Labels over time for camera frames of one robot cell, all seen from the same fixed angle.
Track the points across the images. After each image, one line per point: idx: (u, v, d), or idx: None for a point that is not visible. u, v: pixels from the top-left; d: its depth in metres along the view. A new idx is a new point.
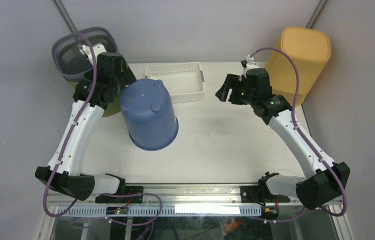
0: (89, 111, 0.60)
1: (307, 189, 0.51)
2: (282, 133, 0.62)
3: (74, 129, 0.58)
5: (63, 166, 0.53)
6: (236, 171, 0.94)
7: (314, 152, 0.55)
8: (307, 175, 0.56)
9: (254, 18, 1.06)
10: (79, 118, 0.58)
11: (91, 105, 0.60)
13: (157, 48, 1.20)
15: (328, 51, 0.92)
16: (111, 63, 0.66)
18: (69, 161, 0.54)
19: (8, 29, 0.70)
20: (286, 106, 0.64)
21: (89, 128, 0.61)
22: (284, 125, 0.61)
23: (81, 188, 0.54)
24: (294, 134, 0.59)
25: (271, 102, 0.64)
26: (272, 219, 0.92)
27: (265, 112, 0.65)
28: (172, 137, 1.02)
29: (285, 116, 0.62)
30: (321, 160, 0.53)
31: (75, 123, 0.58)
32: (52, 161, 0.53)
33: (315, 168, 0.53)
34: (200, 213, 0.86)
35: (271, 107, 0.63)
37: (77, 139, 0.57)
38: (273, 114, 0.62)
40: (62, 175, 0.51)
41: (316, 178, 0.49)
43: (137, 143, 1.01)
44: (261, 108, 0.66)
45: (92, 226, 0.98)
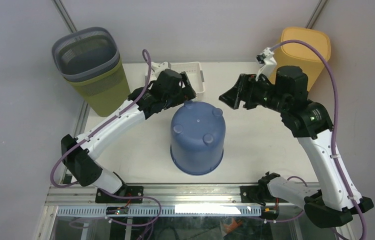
0: (133, 113, 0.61)
1: (328, 215, 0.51)
2: (312, 156, 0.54)
3: (114, 120, 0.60)
5: (88, 144, 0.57)
6: (236, 171, 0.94)
7: (344, 188, 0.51)
8: (327, 203, 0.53)
9: (254, 18, 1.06)
10: (124, 113, 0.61)
11: (138, 108, 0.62)
13: (157, 48, 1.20)
15: (328, 51, 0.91)
16: (169, 82, 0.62)
18: (95, 142, 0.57)
19: (8, 29, 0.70)
20: (328, 125, 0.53)
21: (129, 125, 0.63)
22: (320, 151, 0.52)
23: (86, 173, 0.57)
24: (328, 163, 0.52)
25: (311, 117, 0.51)
26: (272, 219, 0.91)
27: (300, 125, 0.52)
28: (213, 167, 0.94)
29: (323, 139, 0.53)
30: (350, 198, 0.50)
31: (118, 116, 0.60)
32: (82, 135, 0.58)
33: (341, 206, 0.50)
34: (200, 213, 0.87)
35: (310, 125, 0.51)
37: (112, 128, 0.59)
38: (312, 135, 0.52)
40: (82, 151, 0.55)
41: (343, 217, 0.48)
43: (176, 162, 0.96)
44: (295, 119, 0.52)
45: (92, 226, 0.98)
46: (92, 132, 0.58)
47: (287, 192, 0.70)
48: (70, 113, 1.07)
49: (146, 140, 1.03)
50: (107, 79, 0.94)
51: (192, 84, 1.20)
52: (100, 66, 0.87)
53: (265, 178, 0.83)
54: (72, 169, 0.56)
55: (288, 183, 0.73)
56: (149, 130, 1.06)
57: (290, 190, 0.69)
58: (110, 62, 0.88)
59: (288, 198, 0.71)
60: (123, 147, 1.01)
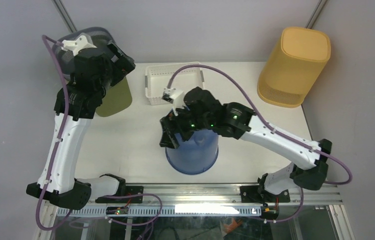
0: (72, 127, 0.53)
1: (313, 177, 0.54)
2: (259, 141, 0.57)
3: (59, 146, 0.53)
5: (52, 184, 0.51)
6: (235, 172, 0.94)
7: (302, 146, 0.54)
8: (302, 166, 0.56)
9: (254, 18, 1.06)
10: (63, 133, 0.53)
11: (73, 119, 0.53)
13: (157, 48, 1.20)
15: (328, 51, 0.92)
16: (89, 66, 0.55)
18: (58, 180, 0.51)
19: (8, 29, 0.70)
20: (250, 112, 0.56)
21: (78, 140, 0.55)
22: (262, 135, 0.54)
23: (76, 199, 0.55)
24: (275, 139, 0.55)
25: (234, 116, 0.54)
26: (272, 219, 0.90)
27: (233, 130, 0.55)
28: (206, 167, 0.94)
29: (256, 124, 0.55)
30: (312, 150, 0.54)
31: (60, 140, 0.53)
32: (42, 179, 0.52)
33: (312, 161, 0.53)
34: (200, 213, 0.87)
35: (237, 123, 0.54)
37: (64, 156, 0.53)
38: (245, 129, 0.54)
40: (52, 193, 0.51)
41: (320, 170, 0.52)
43: (171, 161, 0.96)
44: (226, 128, 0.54)
45: (92, 226, 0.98)
46: (47, 170, 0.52)
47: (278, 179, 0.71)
48: None
49: (145, 140, 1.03)
50: None
51: (192, 84, 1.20)
52: None
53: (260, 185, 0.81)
54: None
55: (276, 174, 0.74)
56: (149, 130, 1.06)
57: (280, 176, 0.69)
58: None
59: (285, 185, 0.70)
60: (123, 147, 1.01)
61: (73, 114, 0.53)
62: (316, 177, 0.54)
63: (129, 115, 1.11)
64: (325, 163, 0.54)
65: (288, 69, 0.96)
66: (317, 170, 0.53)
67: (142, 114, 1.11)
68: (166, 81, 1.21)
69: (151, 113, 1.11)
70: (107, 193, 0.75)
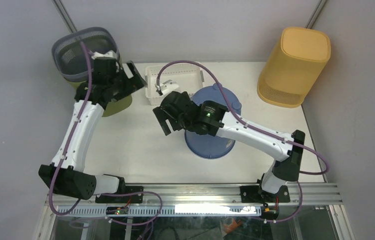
0: (92, 110, 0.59)
1: (288, 167, 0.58)
2: (235, 136, 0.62)
3: (77, 126, 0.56)
5: (68, 160, 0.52)
6: (236, 171, 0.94)
7: (274, 138, 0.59)
8: (278, 157, 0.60)
9: (254, 18, 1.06)
10: (82, 115, 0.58)
11: (92, 104, 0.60)
13: (157, 48, 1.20)
15: (328, 51, 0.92)
16: (106, 64, 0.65)
18: (73, 156, 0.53)
19: (8, 29, 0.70)
20: (223, 109, 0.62)
21: (92, 125, 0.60)
22: (235, 130, 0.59)
23: (85, 184, 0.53)
24: (248, 132, 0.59)
25: (207, 114, 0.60)
26: (272, 219, 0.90)
27: (208, 126, 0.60)
28: (212, 155, 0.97)
29: (230, 121, 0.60)
30: (284, 141, 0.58)
31: (78, 120, 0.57)
32: (56, 157, 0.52)
33: (285, 151, 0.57)
34: (200, 213, 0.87)
35: (211, 119, 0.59)
37: (81, 134, 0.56)
38: (218, 125, 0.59)
40: (67, 169, 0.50)
41: (293, 159, 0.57)
43: (187, 140, 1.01)
44: (201, 125, 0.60)
45: (92, 226, 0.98)
46: (64, 148, 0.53)
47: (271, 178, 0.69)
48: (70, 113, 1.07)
49: (145, 139, 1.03)
50: None
51: (192, 85, 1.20)
52: None
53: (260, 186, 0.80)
54: (67, 192, 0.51)
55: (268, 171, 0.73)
56: (149, 130, 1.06)
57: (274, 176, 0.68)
58: None
59: (278, 183, 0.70)
60: (123, 147, 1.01)
61: (92, 99, 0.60)
62: (291, 167, 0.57)
63: (129, 115, 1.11)
64: (298, 153, 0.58)
65: (288, 69, 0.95)
66: (290, 159, 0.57)
67: (143, 114, 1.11)
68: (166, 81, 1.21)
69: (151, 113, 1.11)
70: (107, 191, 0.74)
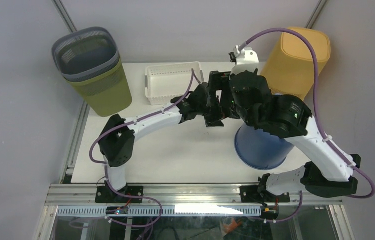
0: (175, 114, 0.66)
1: (339, 191, 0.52)
2: (306, 147, 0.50)
3: (159, 115, 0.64)
5: (135, 126, 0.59)
6: (236, 171, 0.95)
7: (343, 160, 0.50)
8: (330, 178, 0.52)
9: (254, 18, 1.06)
10: (167, 110, 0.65)
11: (179, 111, 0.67)
13: (157, 49, 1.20)
15: (328, 51, 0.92)
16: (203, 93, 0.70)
18: (140, 128, 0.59)
19: (9, 29, 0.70)
20: (307, 113, 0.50)
21: (163, 123, 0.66)
22: (314, 142, 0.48)
23: (125, 153, 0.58)
24: (325, 148, 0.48)
25: (294, 115, 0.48)
26: (272, 219, 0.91)
27: (288, 127, 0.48)
28: (269, 166, 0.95)
29: (311, 130, 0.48)
30: (349, 166, 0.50)
31: (163, 111, 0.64)
32: (129, 118, 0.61)
33: (347, 177, 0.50)
34: (200, 213, 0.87)
35: (297, 122, 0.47)
37: (155, 121, 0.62)
38: (302, 130, 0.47)
40: (129, 130, 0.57)
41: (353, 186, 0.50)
43: (239, 151, 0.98)
44: (281, 125, 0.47)
45: (92, 226, 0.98)
46: (139, 117, 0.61)
47: (282, 183, 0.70)
48: (70, 113, 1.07)
49: (145, 139, 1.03)
50: (107, 80, 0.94)
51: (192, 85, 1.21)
52: (99, 66, 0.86)
53: (261, 184, 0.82)
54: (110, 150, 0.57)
55: (281, 175, 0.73)
56: None
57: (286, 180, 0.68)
58: (110, 62, 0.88)
59: (285, 187, 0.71)
60: None
61: (183, 108, 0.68)
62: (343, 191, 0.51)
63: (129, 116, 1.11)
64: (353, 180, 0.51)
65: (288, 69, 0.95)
66: (349, 186, 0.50)
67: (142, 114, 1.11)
68: (166, 81, 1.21)
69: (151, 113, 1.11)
70: (111, 185, 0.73)
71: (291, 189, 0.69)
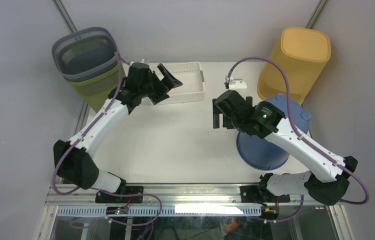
0: (118, 108, 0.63)
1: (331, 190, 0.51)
2: (285, 145, 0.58)
3: (102, 117, 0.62)
5: (83, 143, 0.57)
6: (236, 171, 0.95)
7: (326, 158, 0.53)
8: (322, 179, 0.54)
9: (254, 18, 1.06)
10: (109, 109, 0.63)
11: (120, 103, 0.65)
13: (157, 49, 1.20)
15: (328, 51, 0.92)
16: (139, 74, 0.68)
18: (89, 140, 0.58)
19: (9, 29, 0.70)
20: (280, 114, 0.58)
21: (113, 122, 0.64)
22: (288, 139, 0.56)
23: (87, 172, 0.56)
24: (300, 145, 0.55)
25: (264, 115, 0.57)
26: (272, 219, 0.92)
27: (260, 127, 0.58)
28: (271, 167, 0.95)
29: (284, 128, 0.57)
30: (335, 165, 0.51)
31: (105, 112, 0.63)
32: (74, 137, 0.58)
33: (333, 175, 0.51)
34: (200, 213, 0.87)
35: (266, 122, 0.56)
37: (102, 125, 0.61)
38: (272, 129, 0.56)
40: (80, 149, 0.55)
41: (340, 184, 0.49)
43: (242, 150, 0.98)
44: (253, 125, 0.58)
45: (92, 226, 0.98)
46: (84, 131, 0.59)
47: (285, 184, 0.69)
48: (71, 113, 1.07)
49: (145, 139, 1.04)
50: (107, 80, 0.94)
51: (192, 85, 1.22)
52: (99, 66, 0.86)
53: (261, 182, 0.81)
54: (70, 174, 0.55)
55: (284, 176, 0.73)
56: (149, 130, 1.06)
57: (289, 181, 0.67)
58: (110, 62, 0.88)
59: (286, 188, 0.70)
60: (123, 147, 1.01)
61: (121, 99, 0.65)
62: (332, 190, 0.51)
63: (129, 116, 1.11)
64: (346, 181, 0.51)
65: (288, 69, 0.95)
66: (336, 183, 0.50)
67: (142, 114, 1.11)
68: None
69: (151, 113, 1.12)
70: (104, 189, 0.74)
71: (293, 191, 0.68)
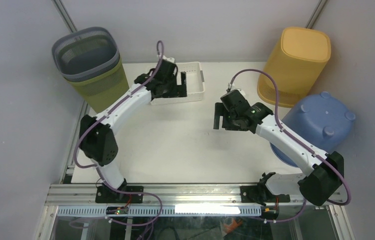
0: (143, 92, 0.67)
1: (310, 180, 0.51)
2: (270, 137, 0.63)
3: (128, 99, 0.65)
5: (108, 120, 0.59)
6: (236, 171, 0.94)
7: (306, 149, 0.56)
8: (305, 172, 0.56)
9: (254, 18, 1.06)
10: (135, 93, 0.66)
11: (146, 89, 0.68)
13: (157, 48, 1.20)
15: (328, 51, 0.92)
16: (168, 67, 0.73)
18: (114, 119, 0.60)
19: (8, 29, 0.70)
20: (268, 111, 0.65)
21: (135, 106, 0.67)
22: (270, 130, 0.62)
23: (108, 148, 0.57)
24: (281, 136, 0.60)
25: (252, 111, 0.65)
26: (272, 219, 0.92)
27: (249, 122, 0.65)
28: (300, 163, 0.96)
29: (269, 121, 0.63)
30: (314, 155, 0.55)
31: (130, 95, 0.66)
32: (100, 114, 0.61)
33: (311, 164, 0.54)
34: (200, 213, 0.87)
35: (255, 116, 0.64)
37: (127, 105, 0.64)
38: (257, 122, 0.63)
40: (104, 125, 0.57)
41: (315, 174, 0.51)
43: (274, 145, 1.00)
44: (244, 119, 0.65)
45: (92, 226, 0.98)
46: (109, 110, 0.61)
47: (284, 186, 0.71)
48: (70, 113, 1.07)
49: (145, 139, 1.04)
50: (107, 80, 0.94)
51: (192, 85, 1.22)
52: (100, 66, 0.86)
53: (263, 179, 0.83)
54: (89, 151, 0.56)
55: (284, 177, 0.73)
56: (149, 130, 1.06)
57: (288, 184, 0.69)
58: (110, 62, 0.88)
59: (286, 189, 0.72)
60: (123, 147, 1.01)
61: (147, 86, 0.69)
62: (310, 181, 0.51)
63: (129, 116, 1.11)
64: (324, 172, 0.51)
65: (288, 69, 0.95)
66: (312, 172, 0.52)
67: (141, 114, 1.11)
68: None
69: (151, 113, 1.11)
70: (109, 184, 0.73)
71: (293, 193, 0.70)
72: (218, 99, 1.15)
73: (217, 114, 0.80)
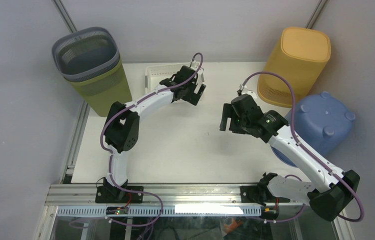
0: (167, 93, 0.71)
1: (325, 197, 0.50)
2: (285, 150, 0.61)
3: (153, 95, 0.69)
5: (136, 109, 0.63)
6: (237, 171, 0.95)
7: (322, 166, 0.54)
8: (320, 189, 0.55)
9: (254, 18, 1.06)
10: (160, 91, 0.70)
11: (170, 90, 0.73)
13: (157, 49, 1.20)
15: (328, 51, 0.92)
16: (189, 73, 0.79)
18: (141, 109, 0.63)
19: (8, 29, 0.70)
20: (283, 121, 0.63)
21: (157, 104, 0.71)
22: (286, 143, 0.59)
23: (132, 134, 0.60)
24: (298, 151, 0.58)
25: (267, 120, 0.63)
26: (272, 219, 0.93)
27: (263, 132, 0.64)
28: None
29: (286, 133, 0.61)
30: (331, 173, 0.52)
31: (156, 92, 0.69)
32: (129, 103, 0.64)
33: (328, 183, 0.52)
34: (200, 213, 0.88)
35: (269, 126, 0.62)
37: (152, 100, 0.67)
38: (272, 133, 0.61)
40: (133, 113, 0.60)
41: (332, 193, 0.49)
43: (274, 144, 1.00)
44: (258, 128, 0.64)
45: (92, 226, 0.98)
46: (138, 101, 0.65)
47: (286, 190, 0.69)
48: (70, 113, 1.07)
49: (145, 139, 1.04)
50: (107, 80, 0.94)
51: None
52: (100, 66, 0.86)
53: (263, 180, 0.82)
54: (114, 136, 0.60)
55: (287, 182, 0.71)
56: (149, 130, 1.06)
57: (291, 187, 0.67)
58: (110, 63, 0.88)
59: (287, 194, 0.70)
60: None
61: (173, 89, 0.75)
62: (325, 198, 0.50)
63: None
64: (341, 191, 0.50)
65: (288, 69, 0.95)
66: (329, 191, 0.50)
67: None
68: None
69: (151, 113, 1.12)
70: (114, 181, 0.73)
71: (294, 199, 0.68)
72: (218, 99, 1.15)
73: (225, 115, 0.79)
